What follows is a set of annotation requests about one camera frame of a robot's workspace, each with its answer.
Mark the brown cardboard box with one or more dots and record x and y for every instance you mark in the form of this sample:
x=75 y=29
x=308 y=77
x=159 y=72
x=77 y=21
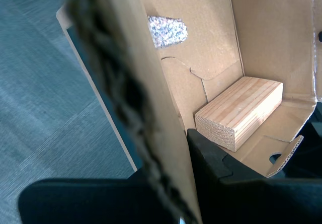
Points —
x=213 y=32

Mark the speckled pinkish granite rock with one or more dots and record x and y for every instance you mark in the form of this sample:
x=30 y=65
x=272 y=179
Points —
x=168 y=31

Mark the light wooden block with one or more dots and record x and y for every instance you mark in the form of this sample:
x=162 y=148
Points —
x=239 y=110

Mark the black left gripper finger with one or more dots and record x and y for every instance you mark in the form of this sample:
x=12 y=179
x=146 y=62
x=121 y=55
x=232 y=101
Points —
x=88 y=201
x=251 y=201

